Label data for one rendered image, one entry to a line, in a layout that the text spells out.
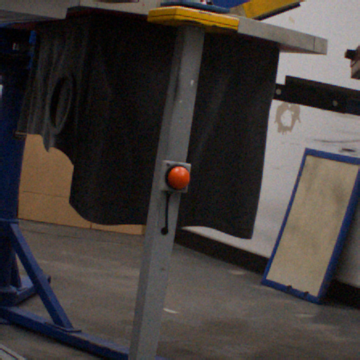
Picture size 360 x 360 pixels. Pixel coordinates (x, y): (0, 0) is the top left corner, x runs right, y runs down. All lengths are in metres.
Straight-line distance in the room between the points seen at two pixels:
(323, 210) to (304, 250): 0.22
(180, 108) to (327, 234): 3.25
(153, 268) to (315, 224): 3.34
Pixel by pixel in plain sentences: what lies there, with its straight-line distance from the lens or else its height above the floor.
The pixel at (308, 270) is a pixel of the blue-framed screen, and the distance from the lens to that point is 5.08.
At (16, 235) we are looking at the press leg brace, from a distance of 3.37.
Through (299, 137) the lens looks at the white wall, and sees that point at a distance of 5.60.
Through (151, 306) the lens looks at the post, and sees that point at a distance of 1.87.
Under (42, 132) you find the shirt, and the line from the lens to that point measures 2.34.
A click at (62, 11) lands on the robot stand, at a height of 0.91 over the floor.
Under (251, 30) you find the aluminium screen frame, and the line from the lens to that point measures 2.12.
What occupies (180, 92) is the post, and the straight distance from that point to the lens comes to 1.84.
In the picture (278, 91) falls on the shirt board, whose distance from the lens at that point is 3.29.
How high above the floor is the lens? 0.74
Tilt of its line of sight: 3 degrees down
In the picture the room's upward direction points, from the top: 9 degrees clockwise
